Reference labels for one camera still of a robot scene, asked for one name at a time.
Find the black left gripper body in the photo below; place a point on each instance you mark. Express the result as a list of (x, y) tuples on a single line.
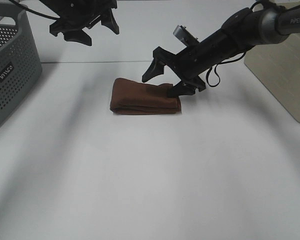
[(80, 13)]

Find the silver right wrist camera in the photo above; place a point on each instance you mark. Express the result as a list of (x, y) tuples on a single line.
[(184, 36)]

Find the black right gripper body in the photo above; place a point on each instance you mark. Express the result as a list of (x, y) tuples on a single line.
[(216, 48)]

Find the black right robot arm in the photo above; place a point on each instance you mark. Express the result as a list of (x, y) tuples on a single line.
[(240, 33)]

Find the beige storage box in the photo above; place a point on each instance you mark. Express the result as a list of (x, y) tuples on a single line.
[(277, 67)]

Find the grey perforated plastic basket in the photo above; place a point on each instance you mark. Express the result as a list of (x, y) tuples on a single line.
[(20, 66)]

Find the brown towel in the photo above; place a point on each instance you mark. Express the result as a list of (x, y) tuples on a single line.
[(134, 98)]

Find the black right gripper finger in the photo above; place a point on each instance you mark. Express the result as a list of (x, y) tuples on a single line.
[(187, 87), (161, 58)]

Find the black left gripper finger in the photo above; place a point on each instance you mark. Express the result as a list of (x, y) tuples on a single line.
[(70, 32), (107, 19)]

